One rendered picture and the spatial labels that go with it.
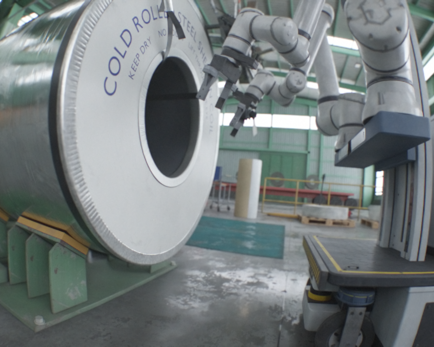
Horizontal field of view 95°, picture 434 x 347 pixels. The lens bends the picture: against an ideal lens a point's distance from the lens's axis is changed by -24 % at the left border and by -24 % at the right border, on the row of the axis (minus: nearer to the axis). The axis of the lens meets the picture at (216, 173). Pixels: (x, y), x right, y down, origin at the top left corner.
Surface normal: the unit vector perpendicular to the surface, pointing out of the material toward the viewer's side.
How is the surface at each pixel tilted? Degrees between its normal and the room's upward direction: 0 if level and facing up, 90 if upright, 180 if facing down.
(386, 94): 68
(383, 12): 99
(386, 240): 90
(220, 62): 97
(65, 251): 90
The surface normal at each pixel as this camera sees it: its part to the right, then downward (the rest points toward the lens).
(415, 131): -0.26, -0.10
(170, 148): -0.22, -0.46
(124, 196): 0.95, 0.07
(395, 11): -0.53, 0.00
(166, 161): -0.15, -0.73
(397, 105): -0.47, -0.21
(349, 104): -0.72, -0.12
